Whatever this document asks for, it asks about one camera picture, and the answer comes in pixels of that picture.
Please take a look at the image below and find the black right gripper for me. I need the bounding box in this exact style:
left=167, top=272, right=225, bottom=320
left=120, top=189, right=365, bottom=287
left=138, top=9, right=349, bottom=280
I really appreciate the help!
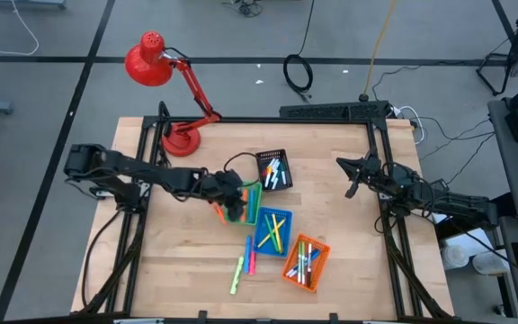
left=335, top=149, right=389, bottom=200

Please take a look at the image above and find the green plastic basket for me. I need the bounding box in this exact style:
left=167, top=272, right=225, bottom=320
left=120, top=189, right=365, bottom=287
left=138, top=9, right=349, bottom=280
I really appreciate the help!
left=221, top=179, right=263, bottom=226

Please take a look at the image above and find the yellow-capped white marker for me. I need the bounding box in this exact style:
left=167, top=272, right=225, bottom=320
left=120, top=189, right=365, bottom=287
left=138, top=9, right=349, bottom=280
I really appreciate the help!
left=265, top=159, right=279, bottom=188

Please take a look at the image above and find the blue plastic basket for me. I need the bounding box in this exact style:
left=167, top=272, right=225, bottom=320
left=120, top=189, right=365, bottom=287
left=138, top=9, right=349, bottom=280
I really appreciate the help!
left=252, top=206, right=293, bottom=258

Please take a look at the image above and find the slim green highlighter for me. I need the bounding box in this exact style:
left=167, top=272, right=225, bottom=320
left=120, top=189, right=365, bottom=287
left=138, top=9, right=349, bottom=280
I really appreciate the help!
left=263, top=213, right=281, bottom=253

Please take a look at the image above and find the orange plastic basket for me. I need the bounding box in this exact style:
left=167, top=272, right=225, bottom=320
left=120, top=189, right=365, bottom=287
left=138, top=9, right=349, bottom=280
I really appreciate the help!
left=281, top=232, right=332, bottom=293

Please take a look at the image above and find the black plastic basket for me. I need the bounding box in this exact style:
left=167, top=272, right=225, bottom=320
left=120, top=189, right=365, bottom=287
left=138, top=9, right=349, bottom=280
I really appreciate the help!
left=255, top=148, right=293, bottom=192

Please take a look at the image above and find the black perforated box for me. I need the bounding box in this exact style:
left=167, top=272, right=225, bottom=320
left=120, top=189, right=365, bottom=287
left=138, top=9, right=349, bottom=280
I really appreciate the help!
left=279, top=100, right=391, bottom=122

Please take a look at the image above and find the white round lid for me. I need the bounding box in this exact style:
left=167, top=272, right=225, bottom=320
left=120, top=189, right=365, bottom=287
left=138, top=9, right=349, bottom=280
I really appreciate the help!
left=471, top=250, right=511, bottom=276
left=441, top=244, right=470, bottom=271

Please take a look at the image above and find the white paper sheet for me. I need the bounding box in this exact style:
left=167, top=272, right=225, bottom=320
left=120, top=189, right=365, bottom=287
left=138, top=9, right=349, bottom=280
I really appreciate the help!
left=432, top=211, right=498, bottom=253

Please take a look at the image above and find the red desk lamp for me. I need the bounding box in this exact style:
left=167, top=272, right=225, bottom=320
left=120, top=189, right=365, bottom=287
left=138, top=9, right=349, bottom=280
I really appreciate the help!
left=124, top=31, right=222, bottom=158

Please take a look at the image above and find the grey metal base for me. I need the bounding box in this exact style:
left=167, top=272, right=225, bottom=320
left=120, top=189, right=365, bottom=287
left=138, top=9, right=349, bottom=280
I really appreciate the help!
left=0, top=0, right=67, bottom=10

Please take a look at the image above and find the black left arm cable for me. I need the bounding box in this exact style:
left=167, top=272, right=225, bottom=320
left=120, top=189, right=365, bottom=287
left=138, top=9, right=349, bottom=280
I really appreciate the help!
left=222, top=151, right=261, bottom=175

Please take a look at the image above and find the black aluminium table frame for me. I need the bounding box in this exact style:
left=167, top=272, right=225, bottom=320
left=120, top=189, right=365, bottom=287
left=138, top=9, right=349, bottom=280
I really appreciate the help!
left=70, top=101, right=456, bottom=323

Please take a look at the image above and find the yellow hanging cable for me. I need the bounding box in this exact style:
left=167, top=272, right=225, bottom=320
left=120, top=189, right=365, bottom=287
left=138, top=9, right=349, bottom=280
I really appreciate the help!
left=361, top=0, right=398, bottom=103

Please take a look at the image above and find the white power cable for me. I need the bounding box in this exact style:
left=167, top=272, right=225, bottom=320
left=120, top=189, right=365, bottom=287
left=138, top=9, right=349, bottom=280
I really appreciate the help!
left=388, top=104, right=427, bottom=147

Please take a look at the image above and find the black hanging cable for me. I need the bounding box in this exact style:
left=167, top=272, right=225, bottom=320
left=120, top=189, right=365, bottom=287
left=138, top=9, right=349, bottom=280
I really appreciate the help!
left=282, top=0, right=317, bottom=104

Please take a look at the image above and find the black cable tangle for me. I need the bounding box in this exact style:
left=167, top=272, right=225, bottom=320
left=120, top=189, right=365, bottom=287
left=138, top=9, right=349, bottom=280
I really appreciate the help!
left=221, top=0, right=264, bottom=19

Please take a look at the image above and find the white floor cable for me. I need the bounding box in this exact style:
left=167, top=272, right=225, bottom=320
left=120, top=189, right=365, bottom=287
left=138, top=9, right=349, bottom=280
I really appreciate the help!
left=0, top=0, right=40, bottom=58

